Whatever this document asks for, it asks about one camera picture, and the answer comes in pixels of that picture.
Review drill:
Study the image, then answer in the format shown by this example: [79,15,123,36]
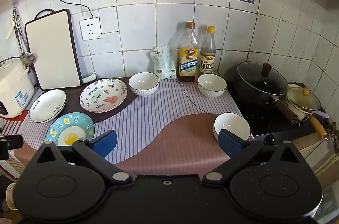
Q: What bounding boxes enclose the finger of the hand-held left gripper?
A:
[0,134,24,160]

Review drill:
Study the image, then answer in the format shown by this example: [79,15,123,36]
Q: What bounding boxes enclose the glass pot lid wooden knob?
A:
[287,86,322,111]

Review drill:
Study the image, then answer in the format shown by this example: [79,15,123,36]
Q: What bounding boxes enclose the pink rabbit print plate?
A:
[79,79,128,113]

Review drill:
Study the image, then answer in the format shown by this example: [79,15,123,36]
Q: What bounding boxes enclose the white container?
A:
[5,183,19,212]

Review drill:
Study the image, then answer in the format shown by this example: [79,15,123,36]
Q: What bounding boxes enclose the white ribbed bowl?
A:
[213,112,251,143]
[197,74,228,99]
[129,72,160,97]

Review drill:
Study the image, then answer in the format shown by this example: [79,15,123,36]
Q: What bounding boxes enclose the thin black wire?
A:
[176,79,221,118]

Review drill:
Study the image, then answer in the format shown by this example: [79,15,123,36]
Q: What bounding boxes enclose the striped pink table mat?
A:
[21,77,255,174]

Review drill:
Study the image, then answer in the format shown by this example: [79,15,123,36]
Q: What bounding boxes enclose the white rice cooker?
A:
[0,56,35,119]

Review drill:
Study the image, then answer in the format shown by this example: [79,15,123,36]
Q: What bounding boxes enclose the white rice paddle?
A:
[5,15,16,40]

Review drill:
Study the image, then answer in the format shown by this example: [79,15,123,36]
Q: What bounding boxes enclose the plain white plate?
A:
[29,89,67,123]

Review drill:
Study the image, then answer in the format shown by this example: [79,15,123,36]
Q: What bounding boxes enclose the glass wok lid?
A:
[237,61,289,96]

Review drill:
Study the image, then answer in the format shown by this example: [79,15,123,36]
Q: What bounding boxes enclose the black wok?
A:
[234,73,300,126]

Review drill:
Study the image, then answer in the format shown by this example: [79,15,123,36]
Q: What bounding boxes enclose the clear vinegar bottle yellow cap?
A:
[199,25,217,75]

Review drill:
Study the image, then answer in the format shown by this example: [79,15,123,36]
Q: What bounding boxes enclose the cooking wine bottle yellow label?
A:
[176,21,199,83]

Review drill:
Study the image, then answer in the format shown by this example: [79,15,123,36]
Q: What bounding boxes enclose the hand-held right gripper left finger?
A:
[34,130,133,185]

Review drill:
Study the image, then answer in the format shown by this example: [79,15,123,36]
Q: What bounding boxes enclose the blue fried egg plate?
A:
[44,112,95,147]

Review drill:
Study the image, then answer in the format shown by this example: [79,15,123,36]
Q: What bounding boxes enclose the white wall socket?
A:
[79,17,103,41]

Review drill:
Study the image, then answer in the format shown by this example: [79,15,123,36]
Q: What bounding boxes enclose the white salt bag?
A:
[149,45,178,80]

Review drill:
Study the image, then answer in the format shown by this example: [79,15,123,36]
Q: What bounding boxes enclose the metal ladle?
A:
[12,3,36,66]

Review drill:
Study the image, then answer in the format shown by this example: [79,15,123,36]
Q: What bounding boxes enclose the cream enamel pot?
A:
[286,84,329,139]

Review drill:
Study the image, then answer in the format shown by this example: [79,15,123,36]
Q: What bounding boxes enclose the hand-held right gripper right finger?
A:
[203,129,301,183]

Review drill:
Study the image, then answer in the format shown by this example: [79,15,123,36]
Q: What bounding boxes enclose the white cutting board dark frame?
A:
[25,9,81,90]

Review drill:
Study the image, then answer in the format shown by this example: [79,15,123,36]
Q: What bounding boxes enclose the black gas stove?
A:
[224,65,327,138]

